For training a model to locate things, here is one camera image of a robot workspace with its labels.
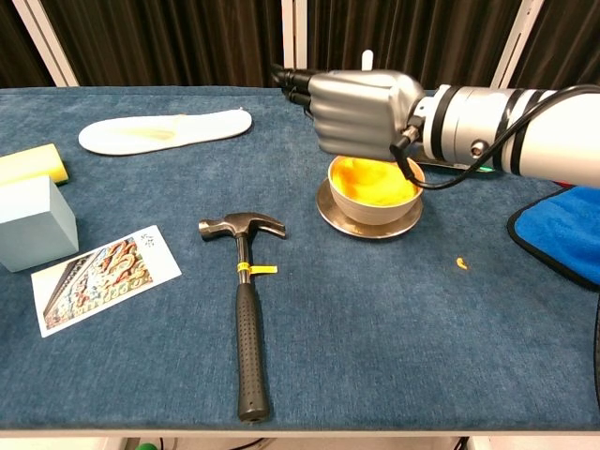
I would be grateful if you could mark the blue cloth with black trim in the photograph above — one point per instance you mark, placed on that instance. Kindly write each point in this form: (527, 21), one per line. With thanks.
(562, 229)

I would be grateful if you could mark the postcard with building photo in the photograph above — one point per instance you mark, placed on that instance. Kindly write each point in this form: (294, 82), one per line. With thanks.
(103, 281)

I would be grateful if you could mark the yellow sponge green scouring pad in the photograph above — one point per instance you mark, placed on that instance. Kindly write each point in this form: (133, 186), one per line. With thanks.
(28, 161)

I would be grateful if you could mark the light blue foam cube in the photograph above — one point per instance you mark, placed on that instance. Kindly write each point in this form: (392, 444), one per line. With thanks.
(28, 225)

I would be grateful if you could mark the white partition frame post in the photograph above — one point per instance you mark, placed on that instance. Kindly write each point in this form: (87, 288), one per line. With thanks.
(515, 47)
(44, 42)
(294, 42)

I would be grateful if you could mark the metal saucer plate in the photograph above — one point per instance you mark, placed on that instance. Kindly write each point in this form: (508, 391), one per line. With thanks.
(365, 230)

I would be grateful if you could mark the off-white ceramic bowl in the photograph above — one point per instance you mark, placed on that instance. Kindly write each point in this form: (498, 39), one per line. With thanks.
(375, 213)

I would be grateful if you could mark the small yellow crumb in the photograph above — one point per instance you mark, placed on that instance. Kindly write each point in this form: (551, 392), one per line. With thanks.
(461, 263)

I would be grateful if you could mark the dark blue table cover cloth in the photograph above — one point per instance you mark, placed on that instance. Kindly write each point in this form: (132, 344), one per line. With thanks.
(375, 328)

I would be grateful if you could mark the yellow tag on hammer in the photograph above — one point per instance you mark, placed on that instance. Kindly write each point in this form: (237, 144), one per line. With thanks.
(265, 269)

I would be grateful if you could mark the white disposable slipper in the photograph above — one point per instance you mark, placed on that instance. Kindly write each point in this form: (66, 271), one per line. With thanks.
(140, 136)

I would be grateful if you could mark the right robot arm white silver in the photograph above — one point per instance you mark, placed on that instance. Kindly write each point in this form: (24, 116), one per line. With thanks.
(469, 122)

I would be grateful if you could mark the white plastic spoon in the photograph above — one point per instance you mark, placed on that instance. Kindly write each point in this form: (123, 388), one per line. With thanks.
(367, 61)

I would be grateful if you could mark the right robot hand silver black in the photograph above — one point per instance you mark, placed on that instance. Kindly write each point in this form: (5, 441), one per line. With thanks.
(361, 112)

